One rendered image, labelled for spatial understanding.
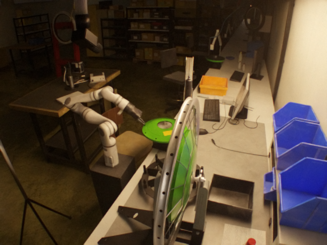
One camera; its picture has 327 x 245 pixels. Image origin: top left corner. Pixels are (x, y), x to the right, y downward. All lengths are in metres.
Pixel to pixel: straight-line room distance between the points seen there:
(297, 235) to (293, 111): 0.76
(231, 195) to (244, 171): 0.24
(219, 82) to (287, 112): 1.54
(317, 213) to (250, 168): 0.79
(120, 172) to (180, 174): 0.95
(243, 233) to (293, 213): 0.42
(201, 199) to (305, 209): 0.34
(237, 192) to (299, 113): 0.58
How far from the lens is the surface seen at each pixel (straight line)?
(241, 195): 1.33
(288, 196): 0.96
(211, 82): 2.79
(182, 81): 3.65
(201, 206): 0.81
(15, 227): 2.64
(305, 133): 1.20
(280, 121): 1.40
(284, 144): 1.21
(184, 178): 0.62
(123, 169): 1.54
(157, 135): 1.44
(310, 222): 0.86
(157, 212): 0.52
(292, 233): 0.86
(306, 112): 1.40
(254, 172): 1.51
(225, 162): 1.53
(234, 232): 1.17
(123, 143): 2.18
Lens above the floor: 1.87
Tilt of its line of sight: 30 degrees down
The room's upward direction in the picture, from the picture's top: straight up
